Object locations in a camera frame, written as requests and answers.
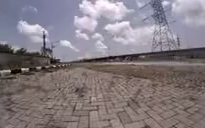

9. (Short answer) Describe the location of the grey brick paved road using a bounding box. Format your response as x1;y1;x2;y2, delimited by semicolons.
0;63;205;128

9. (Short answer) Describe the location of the dark tower pole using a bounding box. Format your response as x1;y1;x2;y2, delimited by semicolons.
40;29;54;58

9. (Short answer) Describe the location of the dry bare ground strip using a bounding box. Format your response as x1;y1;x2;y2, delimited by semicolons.
86;63;205;88

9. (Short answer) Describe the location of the steel lattice power pylon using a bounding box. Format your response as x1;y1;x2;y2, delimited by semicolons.
140;0;179;52

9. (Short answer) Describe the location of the elevated concrete road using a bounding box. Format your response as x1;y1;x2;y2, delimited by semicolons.
77;45;205;64

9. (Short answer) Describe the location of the black and white kerb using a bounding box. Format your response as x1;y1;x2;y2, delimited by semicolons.
0;63;72;78

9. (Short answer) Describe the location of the row of trees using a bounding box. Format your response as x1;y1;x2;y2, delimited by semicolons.
0;41;43;57

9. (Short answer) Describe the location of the grey concrete wall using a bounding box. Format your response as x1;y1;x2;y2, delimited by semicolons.
0;51;53;70

